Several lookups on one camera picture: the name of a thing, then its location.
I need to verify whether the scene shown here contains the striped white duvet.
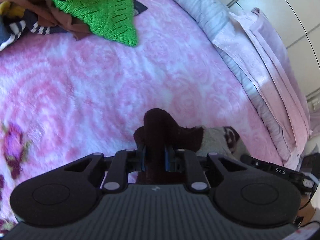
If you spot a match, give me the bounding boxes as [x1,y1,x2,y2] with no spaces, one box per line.
[174,0,296,162]

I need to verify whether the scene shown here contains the pink pillow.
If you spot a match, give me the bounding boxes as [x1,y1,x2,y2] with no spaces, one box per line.
[212,8,312,170]

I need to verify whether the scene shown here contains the navy striped shirt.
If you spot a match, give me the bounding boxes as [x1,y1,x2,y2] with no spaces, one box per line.
[1,1,67,51]

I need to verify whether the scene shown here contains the grey and maroon sweater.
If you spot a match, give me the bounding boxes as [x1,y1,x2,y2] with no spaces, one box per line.
[133,108,250,185]

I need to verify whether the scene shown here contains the pink floral bed blanket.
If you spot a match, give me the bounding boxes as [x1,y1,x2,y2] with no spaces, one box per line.
[1,0,282,235]

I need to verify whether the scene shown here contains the brown garment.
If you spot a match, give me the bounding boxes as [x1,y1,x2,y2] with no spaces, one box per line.
[1,0,91,40]

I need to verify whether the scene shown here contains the white wardrobe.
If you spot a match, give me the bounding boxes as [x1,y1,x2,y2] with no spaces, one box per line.
[220,0,319,97]

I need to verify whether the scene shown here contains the green knit sweater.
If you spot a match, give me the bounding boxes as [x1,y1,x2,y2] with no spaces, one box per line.
[51,0,138,47]

